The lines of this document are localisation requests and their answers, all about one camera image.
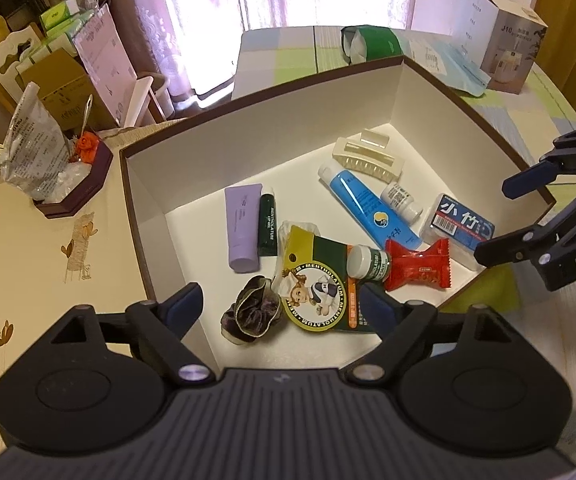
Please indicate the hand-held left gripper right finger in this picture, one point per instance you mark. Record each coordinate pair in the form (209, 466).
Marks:
(377, 306)

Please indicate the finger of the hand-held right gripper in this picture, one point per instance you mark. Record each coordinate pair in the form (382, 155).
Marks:
(507, 251)
(522, 181)

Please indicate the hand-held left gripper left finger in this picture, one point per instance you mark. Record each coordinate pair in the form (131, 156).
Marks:
(183, 305)

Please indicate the red candy packet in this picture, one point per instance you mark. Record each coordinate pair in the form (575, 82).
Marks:
(415, 267)

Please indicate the clear floss pick box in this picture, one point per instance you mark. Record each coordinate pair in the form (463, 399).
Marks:
(457, 225)

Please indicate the green blister card with jar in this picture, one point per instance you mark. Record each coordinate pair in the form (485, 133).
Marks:
(318, 290)

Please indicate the brown hair scrunchie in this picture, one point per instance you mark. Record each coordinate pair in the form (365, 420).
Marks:
(253, 312)

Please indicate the purple tube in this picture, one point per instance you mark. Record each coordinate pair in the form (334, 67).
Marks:
(242, 225)

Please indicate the blue tube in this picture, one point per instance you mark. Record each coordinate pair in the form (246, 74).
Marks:
(367, 205)

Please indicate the small white bottle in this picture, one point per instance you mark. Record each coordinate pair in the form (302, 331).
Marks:
(400, 200)

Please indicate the cotton swab bag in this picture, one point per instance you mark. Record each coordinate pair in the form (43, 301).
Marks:
(298, 227)

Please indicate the dark green tube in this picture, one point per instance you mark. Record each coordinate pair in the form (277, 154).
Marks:
(269, 222)

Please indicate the brown cardboard box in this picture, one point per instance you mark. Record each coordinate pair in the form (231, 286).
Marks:
(208, 160)

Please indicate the white hair claw clip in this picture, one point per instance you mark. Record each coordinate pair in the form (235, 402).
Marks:
(367, 157)

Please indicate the cream embroidered cloth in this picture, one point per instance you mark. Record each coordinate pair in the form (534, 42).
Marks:
(43, 280)

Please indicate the white product carton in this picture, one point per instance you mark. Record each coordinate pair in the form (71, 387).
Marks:
(502, 40)

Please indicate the brown hexagonal tray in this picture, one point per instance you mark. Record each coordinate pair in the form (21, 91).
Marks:
(93, 180)

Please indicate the green and blue pouch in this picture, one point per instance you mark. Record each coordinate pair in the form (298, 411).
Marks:
(417, 55)

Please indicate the orange flower ornament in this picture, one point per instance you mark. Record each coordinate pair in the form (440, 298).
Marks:
(88, 146)

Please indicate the clear printed plastic bag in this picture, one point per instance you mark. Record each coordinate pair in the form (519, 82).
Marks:
(33, 150)

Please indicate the plain cardboard box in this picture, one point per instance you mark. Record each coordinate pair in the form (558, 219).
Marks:
(58, 90)

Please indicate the pink paper bag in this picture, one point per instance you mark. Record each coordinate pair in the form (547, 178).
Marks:
(105, 65)

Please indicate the green tissue packs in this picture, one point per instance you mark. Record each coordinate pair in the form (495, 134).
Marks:
(63, 22)

